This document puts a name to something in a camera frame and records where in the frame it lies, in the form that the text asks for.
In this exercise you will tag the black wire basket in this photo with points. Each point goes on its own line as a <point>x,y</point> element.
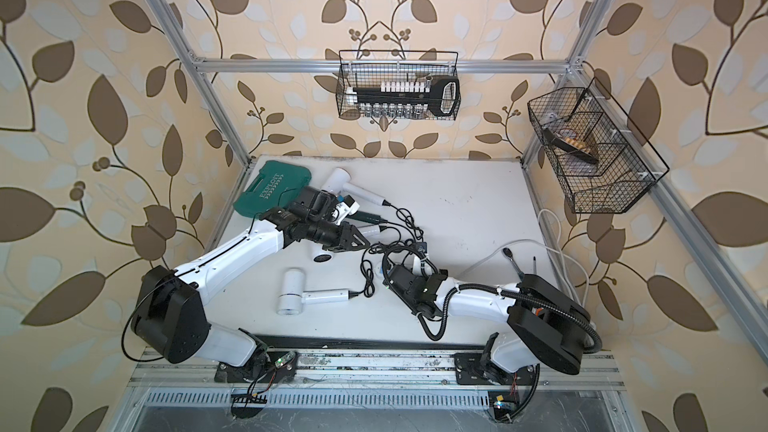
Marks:
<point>368,66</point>
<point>629,165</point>

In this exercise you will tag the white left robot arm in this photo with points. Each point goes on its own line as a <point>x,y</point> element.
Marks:
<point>170,316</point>

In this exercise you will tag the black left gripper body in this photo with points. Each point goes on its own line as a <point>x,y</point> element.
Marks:
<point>329,234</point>

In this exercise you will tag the green handled screwdriver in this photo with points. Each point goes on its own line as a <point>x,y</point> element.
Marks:
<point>510,257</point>

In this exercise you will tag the black white socket set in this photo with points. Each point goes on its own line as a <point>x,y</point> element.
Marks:
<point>425,98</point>

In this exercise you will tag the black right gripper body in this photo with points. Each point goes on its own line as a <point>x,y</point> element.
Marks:
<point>412,307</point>

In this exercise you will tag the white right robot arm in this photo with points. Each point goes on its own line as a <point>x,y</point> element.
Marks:
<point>545,326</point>

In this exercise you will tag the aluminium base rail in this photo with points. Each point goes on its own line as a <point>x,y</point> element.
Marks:
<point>366,379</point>

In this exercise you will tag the black wire basket right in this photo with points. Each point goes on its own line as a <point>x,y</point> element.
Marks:
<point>629,165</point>

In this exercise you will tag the green plastic tool case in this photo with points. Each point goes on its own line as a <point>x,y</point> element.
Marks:
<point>275,185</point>

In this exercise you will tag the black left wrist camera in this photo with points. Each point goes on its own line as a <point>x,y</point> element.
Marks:
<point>313,205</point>

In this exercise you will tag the black brush in basket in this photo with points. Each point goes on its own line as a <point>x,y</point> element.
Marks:
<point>571,146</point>

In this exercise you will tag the black wire basket back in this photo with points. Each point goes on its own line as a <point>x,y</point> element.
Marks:
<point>368,66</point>

